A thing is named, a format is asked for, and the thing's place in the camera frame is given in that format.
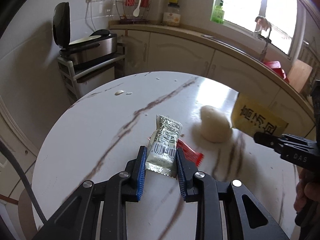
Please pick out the yellow soup packet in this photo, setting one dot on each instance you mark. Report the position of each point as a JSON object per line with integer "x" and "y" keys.
{"x": 251, "y": 117}

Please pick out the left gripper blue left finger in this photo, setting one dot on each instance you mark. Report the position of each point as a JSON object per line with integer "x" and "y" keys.
{"x": 126, "y": 186}

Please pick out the round white marble table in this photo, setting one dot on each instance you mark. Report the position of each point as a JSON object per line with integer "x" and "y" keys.
{"x": 103, "y": 130}

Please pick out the wire cup rack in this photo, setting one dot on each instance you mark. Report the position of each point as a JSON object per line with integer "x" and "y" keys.
{"x": 125, "y": 10}

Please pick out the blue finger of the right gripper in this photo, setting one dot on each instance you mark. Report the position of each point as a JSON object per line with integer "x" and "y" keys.
{"x": 267, "y": 140}

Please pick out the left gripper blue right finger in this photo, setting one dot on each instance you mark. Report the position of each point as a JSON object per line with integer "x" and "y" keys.
{"x": 199, "y": 187}

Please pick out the white steamed bun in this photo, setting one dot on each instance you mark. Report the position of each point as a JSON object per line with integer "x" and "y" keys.
{"x": 213, "y": 125}

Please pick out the person's right hand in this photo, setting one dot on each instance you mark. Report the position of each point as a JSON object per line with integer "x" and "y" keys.
{"x": 307, "y": 188}

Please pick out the red plastic basin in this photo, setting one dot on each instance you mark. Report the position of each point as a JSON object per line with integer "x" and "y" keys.
{"x": 275, "y": 66}

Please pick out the red sauce packet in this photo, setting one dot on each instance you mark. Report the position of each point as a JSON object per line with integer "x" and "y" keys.
{"x": 190, "y": 153}

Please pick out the green detergent bottle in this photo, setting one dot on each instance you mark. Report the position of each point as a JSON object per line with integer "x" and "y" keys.
{"x": 218, "y": 13}

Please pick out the grey metal shelf rack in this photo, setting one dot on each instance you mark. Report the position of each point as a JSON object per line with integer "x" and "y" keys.
{"x": 81, "y": 79}

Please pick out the cream kitchen cabinets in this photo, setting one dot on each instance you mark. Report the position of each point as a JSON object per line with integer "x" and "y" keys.
{"x": 153, "y": 48}

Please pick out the black silver rice cooker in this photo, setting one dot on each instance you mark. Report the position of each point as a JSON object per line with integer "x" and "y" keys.
{"x": 99, "y": 44}

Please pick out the white green seasoning packet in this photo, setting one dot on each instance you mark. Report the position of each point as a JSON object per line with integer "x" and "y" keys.
{"x": 165, "y": 126}

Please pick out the wooden cutting board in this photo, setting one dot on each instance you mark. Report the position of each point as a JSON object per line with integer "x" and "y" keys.
{"x": 299, "y": 75}

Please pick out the glass jar with food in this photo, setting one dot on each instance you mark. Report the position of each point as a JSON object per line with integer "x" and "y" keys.
{"x": 171, "y": 15}

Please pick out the white rice spoon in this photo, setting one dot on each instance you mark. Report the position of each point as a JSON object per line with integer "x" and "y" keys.
{"x": 137, "y": 10}

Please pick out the metal sink faucet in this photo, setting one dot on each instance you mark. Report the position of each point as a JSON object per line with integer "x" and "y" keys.
{"x": 263, "y": 31}

